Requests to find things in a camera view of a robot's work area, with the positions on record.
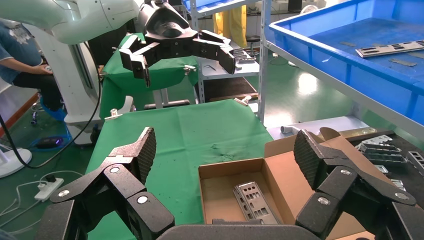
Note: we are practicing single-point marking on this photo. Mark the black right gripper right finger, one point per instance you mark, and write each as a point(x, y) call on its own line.
point(344, 188)

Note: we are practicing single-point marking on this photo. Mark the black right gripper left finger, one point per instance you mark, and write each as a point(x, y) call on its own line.
point(126, 185)

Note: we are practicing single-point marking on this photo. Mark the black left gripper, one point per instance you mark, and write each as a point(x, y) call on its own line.
point(165, 26)

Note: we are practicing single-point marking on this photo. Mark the silver metal shield plate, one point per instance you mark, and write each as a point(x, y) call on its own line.
point(377, 139)
point(261, 207)
point(387, 49)
point(398, 184)
point(239, 198)
point(417, 159)
point(382, 169)

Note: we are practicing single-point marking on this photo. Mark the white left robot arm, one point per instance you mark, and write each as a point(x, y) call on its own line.
point(82, 20)

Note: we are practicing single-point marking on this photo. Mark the person bare forearm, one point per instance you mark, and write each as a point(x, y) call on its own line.
point(20, 64)

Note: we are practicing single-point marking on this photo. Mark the small blue plastic tray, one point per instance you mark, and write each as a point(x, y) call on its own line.
point(205, 5)

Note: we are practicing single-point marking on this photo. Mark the grey metal parts pile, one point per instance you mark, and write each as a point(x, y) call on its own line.
point(244, 55)

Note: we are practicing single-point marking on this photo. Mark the brown cardboard box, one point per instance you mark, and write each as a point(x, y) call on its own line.
point(218, 195)

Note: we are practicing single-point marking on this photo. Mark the large blue plastic tray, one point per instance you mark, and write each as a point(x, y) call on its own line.
point(374, 76)

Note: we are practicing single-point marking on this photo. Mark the person hand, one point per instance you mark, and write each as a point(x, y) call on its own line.
point(44, 70)

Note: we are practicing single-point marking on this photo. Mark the silver metal table clamp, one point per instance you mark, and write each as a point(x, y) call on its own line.
point(189, 69)
point(113, 115)
point(243, 100)

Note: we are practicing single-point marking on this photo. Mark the small green table cloth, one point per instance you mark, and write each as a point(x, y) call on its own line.
point(172, 74)

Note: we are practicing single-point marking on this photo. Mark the grey perforated shelf rack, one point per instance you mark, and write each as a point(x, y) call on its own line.
point(225, 71)

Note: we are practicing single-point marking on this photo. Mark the yellow hanging garment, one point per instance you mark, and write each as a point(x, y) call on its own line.
point(232, 24)

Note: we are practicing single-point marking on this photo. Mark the black round stool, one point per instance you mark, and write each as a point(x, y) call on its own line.
point(252, 39)

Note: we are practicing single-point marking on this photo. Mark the black power plug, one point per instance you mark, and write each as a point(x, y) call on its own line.
point(50, 179)

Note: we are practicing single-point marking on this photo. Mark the large green table cloth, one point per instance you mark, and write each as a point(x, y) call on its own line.
point(185, 139)

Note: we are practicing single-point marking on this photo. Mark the white power strip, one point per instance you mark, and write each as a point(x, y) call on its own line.
point(48, 190)

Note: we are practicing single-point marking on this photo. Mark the white plastic pipe fitting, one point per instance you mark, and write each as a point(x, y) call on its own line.
point(288, 130)

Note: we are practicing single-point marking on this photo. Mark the black device purple light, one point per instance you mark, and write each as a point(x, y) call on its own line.
point(49, 143)

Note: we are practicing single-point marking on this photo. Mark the white metal shelf rack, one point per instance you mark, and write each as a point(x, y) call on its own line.
point(265, 82)

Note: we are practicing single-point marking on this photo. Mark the blue shoe cover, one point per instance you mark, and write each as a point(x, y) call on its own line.
point(54, 112)

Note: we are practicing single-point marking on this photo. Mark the white round stand base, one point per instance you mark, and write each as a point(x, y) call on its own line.
point(13, 162)

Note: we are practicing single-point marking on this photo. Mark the white robot torso column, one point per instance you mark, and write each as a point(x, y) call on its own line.
point(66, 82)

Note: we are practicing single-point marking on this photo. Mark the brown tape strip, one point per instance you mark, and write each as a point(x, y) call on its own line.
point(378, 44)
point(402, 62)
point(348, 43)
point(416, 55)

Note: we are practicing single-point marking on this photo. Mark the seated person blue shirt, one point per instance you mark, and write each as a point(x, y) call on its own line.
point(16, 43)

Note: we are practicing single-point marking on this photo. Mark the grey table frame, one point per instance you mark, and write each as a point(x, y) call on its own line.
point(162, 97)

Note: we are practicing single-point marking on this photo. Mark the dark metal bracket stack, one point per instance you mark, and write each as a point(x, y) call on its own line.
point(384, 155)

